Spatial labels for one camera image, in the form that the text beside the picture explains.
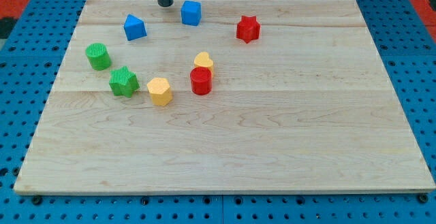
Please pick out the green star block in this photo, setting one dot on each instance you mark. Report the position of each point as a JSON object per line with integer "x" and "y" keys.
{"x": 123, "y": 82}

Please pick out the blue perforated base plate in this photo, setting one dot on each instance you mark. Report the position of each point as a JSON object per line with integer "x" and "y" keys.
{"x": 33, "y": 53}

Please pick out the red star block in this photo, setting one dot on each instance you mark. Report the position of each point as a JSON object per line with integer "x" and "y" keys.
{"x": 248, "y": 29}

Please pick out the yellow hexagon block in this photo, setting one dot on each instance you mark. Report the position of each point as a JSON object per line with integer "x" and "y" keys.
{"x": 160, "y": 91}

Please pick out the yellow heart block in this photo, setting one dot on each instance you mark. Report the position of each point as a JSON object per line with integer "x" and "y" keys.
{"x": 203, "y": 59}

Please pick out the green cylinder block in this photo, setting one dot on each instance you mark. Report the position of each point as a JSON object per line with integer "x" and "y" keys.
{"x": 98, "y": 56}

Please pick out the red cylinder block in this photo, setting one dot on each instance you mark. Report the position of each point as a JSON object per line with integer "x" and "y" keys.
{"x": 201, "y": 80}

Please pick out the blue cube block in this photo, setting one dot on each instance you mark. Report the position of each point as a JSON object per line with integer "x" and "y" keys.
{"x": 191, "y": 13}

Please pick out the blue triangle block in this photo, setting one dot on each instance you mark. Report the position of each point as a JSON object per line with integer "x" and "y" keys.
{"x": 134, "y": 28}

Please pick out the wooden board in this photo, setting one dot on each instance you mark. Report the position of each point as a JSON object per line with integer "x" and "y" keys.
{"x": 307, "y": 108}

